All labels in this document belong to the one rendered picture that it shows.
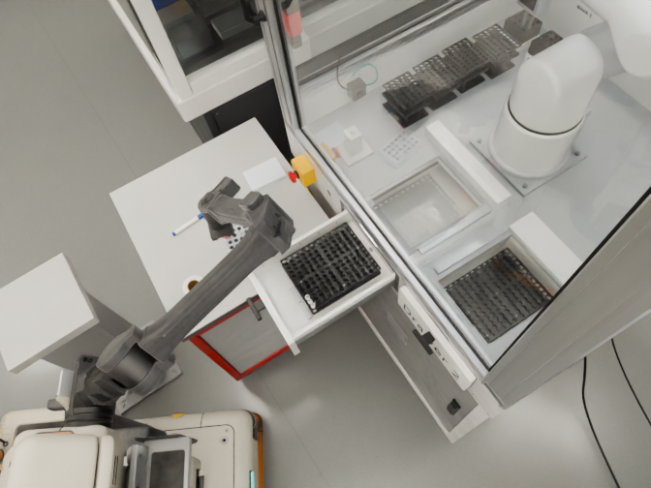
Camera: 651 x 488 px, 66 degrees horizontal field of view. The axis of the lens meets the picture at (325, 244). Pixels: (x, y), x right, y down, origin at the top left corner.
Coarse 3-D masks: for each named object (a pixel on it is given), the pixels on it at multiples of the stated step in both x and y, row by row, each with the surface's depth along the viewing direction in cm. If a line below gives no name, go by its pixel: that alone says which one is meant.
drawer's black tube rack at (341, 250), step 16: (320, 240) 143; (336, 240) 142; (352, 240) 141; (288, 256) 141; (304, 256) 144; (320, 256) 143; (336, 256) 143; (352, 256) 142; (368, 256) 142; (304, 272) 138; (320, 272) 138; (336, 272) 137; (352, 272) 137; (368, 272) 136; (320, 288) 136; (336, 288) 135; (352, 288) 138; (320, 304) 137
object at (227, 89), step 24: (144, 0) 138; (144, 24) 143; (168, 48) 153; (264, 48) 173; (168, 72) 159; (216, 72) 169; (240, 72) 175; (264, 72) 181; (192, 96) 172; (216, 96) 177; (240, 96) 186; (264, 96) 194; (192, 120) 255; (216, 120) 190; (240, 120) 196; (264, 120) 204; (288, 144) 224
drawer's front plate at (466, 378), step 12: (408, 300) 129; (408, 312) 136; (420, 312) 127; (420, 324) 131; (432, 324) 125; (444, 336) 124; (432, 348) 133; (444, 348) 123; (444, 360) 129; (456, 360) 121; (456, 372) 124; (468, 372) 120; (468, 384) 121
